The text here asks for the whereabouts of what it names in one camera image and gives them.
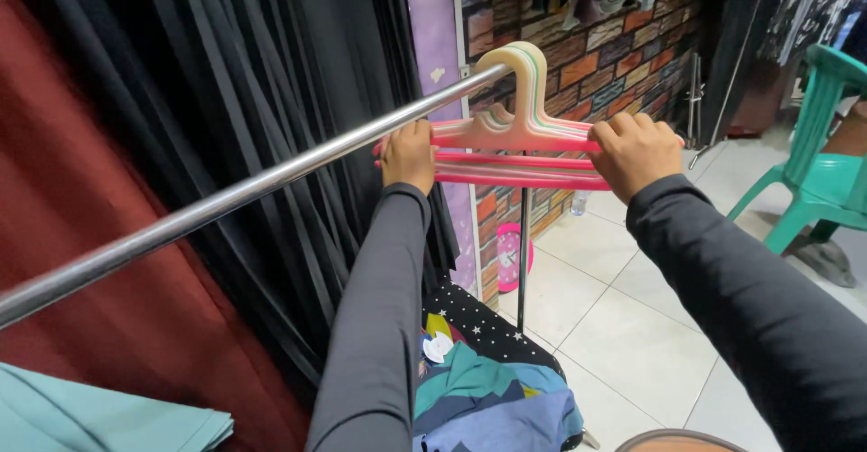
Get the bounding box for person's right hand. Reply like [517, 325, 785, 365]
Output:
[586, 112, 684, 205]

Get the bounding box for person's left hand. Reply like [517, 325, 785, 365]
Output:
[379, 119, 440, 197]

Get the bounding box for bunch of pastel plastic hangers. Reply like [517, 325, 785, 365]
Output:
[373, 41, 686, 192]

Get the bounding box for purple door panel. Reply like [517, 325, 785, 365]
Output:
[403, 0, 480, 298]

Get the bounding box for chrome stand legs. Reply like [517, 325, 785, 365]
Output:
[684, 52, 712, 170]

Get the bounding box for black pleated garment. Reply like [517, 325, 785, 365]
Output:
[37, 0, 461, 399]

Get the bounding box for pink round clock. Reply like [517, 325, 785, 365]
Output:
[496, 222, 535, 294]

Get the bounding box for green plastic chair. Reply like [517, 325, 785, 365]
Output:
[727, 43, 867, 256]

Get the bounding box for pile of patterned clothes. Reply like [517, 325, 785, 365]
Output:
[412, 283, 586, 452]

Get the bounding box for brown round stool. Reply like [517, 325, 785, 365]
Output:
[614, 429, 749, 452]

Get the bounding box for dark red fabric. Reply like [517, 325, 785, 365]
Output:
[0, 0, 312, 452]

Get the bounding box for light teal folded cloth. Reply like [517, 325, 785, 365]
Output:
[0, 362, 235, 452]

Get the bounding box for chrome clothes rack rail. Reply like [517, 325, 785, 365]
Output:
[0, 63, 513, 331]

